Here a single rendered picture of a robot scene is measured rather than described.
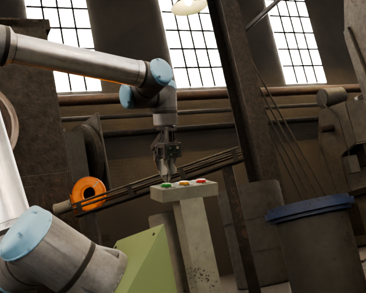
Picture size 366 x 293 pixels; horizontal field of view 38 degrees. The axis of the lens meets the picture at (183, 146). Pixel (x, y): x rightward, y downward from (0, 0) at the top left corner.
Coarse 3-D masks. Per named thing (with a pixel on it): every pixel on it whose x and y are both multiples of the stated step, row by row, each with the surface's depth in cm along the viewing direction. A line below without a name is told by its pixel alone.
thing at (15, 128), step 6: (0, 96) 256; (6, 102) 257; (12, 108) 257; (12, 114) 256; (12, 120) 255; (12, 126) 254; (18, 126) 256; (12, 132) 254; (18, 132) 255; (12, 138) 253; (12, 144) 252; (12, 150) 251
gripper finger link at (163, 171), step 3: (159, 159) 199; (162, 159) 197; (159, 162) 198; (162, 162) 198; (165, 162) 200; (159, 165) 199; (162, 165) 198; (162, 168) 198; (165, 168) 196; (159, 171) 199; (162, 171) 199; (165, 171) 196; (162, 174) 199; (165, 174) 197; (162, 177) 199; (165, 177) 200; (165, 180) 200
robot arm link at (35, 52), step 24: (0, 24) 150; (0, 48) 147; (24, 48) 151; (48, 48) 155; (72, 48) 160; (72, 72) 162; (96, 72) 164; (120, 72) 168; (144, 72) 172; (168, 72) 176; (144, 96) 181
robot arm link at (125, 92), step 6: (120, 90) 187; (126, 90) 184; (132, 90) 183; (120, 96) 188; (126, 96) 184; (132, 96) 183; (138, 96) 182; (156, 96) 189; (126, 102) 185; (132, 102) 184; (138, 102) 185; (144, 102) 185; (150, 102) 189; (156, 102) 190; (126, 108) 186; (132, 108) 186; (138, 108) 189
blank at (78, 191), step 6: (78, 180) 248; (84, 180) 247; (90, 180) 246; (96, 180) 246; (78, 186) 247; (84, 186) 246; (90, 186) 246; (96, 186) 246; (102, 186) 245; (72, 192) 247; (78, 192) 246; (96, 192) 245; (102, 192) 244; (78, 198) 246; (84, 198) 248; (96, 198) 244; (96, 204) 244; (102, 204) 246
